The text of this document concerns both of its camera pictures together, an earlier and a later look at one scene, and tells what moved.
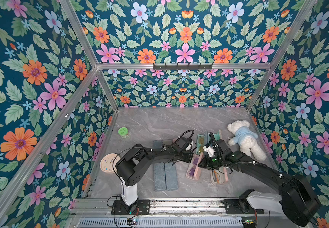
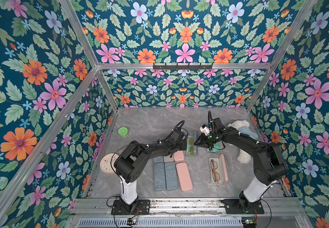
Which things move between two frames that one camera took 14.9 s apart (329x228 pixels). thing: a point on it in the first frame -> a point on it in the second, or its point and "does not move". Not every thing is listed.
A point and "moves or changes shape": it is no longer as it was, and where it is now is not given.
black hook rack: x=182 y=67 does not move
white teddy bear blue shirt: x=245 y=137 does not move
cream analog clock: x=108 y=163 does not move
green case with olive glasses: x=201 y=141 moves or changes shape
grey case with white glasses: x=159 y=176 does not move
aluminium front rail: x=90 y=207 does not move
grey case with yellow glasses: x=171 y=178 does not move
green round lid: x=123 y=132 does not move
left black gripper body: x=186 y=157 -> x=181 y=146
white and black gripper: x=210 y=150 -> x=205 y=129
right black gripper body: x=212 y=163 -> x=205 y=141
